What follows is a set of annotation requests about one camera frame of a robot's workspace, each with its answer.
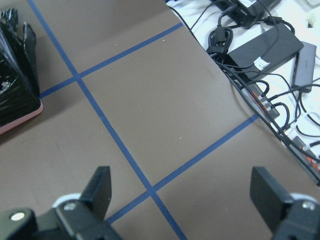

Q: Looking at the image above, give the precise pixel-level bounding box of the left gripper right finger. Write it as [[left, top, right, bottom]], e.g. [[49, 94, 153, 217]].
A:
[[249, 166, 320, 240]]

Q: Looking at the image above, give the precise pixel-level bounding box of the grey usb hub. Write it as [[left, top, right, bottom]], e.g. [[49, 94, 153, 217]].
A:
[[291, 41, 317, 93]]

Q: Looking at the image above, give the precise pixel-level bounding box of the black power adapter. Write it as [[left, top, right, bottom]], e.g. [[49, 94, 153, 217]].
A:
[[224, 23, 304, 82]]

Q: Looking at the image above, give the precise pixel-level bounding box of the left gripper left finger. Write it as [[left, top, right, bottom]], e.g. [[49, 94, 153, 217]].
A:
[[0, 166, 121, 240]]

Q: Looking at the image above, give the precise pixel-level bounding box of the bin with black bag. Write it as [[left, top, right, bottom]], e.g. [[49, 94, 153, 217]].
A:
[[0, 8, 43, 134]]

